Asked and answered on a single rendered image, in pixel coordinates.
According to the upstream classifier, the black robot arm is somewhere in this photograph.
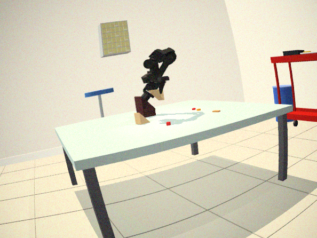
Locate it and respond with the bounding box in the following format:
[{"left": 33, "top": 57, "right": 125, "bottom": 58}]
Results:
[{"left": 141, "top": 47, "right": 177, "bottom": 101}]

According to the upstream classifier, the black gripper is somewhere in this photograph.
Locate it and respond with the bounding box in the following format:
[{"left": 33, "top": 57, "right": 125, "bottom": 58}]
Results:
[{"left": 144, "top": 68, "right": 170, "bottom": 94}]

